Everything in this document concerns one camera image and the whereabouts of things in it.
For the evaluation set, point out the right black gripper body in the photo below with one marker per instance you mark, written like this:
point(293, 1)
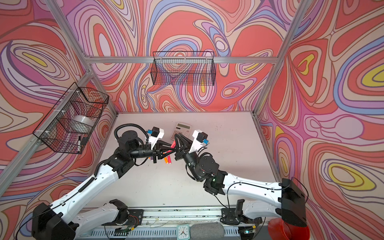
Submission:
point(186, 151)

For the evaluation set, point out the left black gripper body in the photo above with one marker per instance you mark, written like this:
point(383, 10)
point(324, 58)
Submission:
point(156, 152)

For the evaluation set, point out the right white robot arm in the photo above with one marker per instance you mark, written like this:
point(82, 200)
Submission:
point(285, 196)

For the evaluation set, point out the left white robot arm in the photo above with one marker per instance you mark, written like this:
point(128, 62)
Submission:
point(63, 220)

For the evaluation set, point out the pink calculator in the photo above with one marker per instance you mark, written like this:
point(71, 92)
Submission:
point(181, 128)

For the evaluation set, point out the black marker in basket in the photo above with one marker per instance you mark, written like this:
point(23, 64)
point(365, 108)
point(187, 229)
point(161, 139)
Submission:
point(79, 145)

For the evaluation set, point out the silver tape roll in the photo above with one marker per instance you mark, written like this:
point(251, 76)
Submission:
point(81, 124)

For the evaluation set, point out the small white clock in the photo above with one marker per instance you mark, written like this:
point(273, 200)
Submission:
point(183, 232)

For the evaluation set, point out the red bucket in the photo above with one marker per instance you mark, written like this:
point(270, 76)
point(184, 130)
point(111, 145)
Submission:
point(279, 230)

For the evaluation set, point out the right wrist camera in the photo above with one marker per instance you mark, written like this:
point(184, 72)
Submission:
point(200, 141)

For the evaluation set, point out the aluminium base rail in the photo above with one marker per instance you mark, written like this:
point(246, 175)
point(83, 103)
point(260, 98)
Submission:
point(161, 224)

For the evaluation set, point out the black wire basket left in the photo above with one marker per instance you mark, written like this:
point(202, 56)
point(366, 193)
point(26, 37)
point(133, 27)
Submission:
point(54, 131)

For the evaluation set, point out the black wire basket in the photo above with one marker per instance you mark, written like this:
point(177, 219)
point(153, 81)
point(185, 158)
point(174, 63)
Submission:
point(54, 131)
point(183, 68)

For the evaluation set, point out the black wire basket back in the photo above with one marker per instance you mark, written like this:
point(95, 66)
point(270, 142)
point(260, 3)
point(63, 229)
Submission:
point(183, 68)

